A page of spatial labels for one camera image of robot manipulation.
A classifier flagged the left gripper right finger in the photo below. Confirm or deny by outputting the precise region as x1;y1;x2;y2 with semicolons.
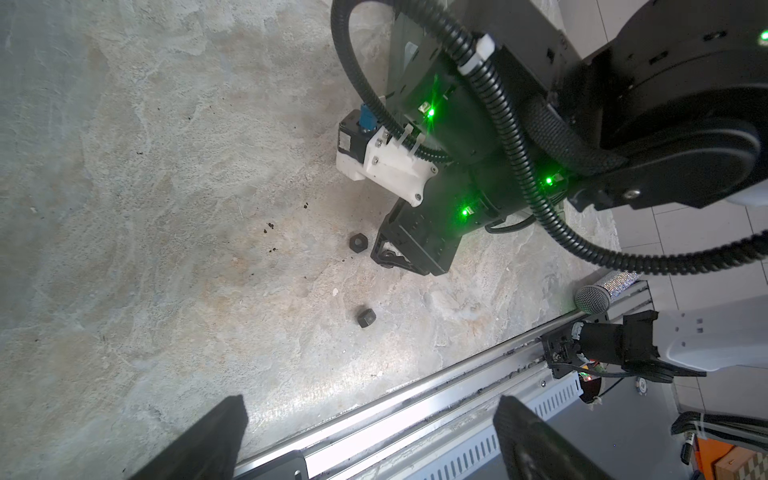
493;396;611;480

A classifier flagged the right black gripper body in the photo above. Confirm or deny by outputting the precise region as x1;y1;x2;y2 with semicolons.
371;199;461;276

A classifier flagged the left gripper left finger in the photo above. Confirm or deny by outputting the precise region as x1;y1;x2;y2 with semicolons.
131;395;248;479

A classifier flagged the small black nut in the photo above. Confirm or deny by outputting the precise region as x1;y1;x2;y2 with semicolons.
356;308;377;328

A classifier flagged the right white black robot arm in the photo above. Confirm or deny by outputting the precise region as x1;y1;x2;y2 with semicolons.
330;1;767;276

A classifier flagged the right controller board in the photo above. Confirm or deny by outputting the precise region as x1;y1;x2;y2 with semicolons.
579;362;606;404

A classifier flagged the aluminium mounting rail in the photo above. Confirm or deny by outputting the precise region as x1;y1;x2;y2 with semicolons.
230;280;655;480

